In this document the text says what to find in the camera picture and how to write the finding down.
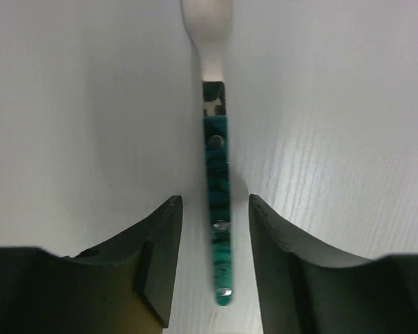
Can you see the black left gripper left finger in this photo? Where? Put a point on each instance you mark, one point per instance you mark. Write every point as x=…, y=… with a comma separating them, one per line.
x=122, y=285

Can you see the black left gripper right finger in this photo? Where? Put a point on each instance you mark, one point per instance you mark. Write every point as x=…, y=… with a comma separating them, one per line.
x=307, y=286

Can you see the metal fork teal handle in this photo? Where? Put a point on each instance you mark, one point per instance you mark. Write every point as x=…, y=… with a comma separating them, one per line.
x=208, y=25

